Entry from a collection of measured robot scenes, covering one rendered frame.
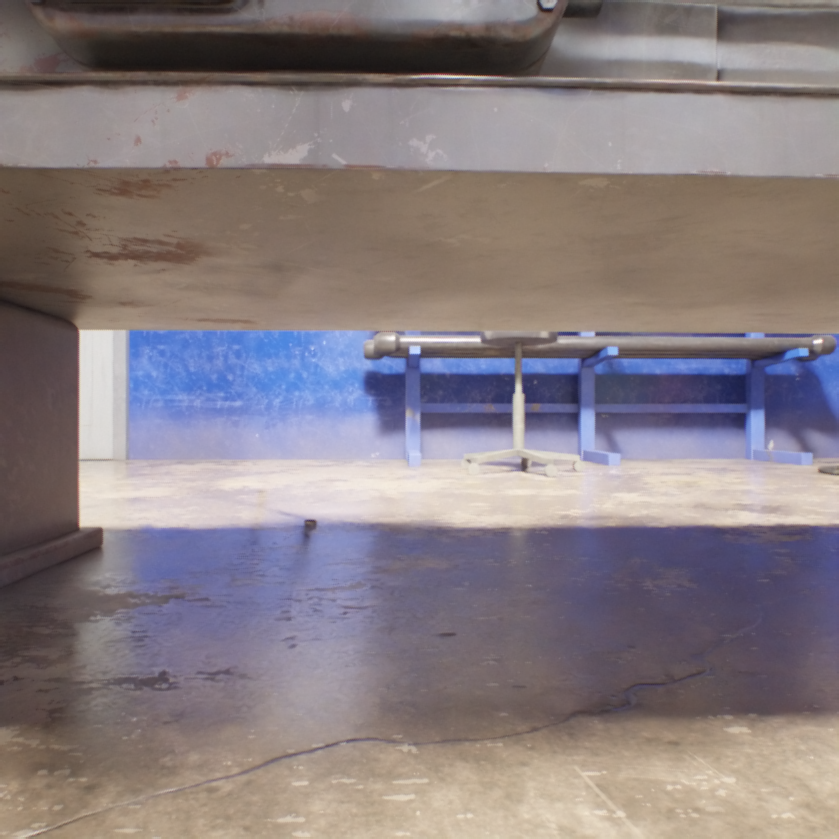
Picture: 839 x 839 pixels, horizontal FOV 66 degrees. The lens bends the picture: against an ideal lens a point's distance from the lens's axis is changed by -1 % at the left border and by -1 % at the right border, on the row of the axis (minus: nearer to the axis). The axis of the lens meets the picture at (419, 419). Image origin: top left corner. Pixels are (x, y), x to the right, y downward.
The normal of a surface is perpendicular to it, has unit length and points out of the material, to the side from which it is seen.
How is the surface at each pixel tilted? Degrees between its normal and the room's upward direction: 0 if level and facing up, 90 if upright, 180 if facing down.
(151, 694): 0
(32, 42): 90
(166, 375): 90
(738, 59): 90
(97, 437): 90
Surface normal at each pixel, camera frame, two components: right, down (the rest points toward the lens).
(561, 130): 0.04, 0.00
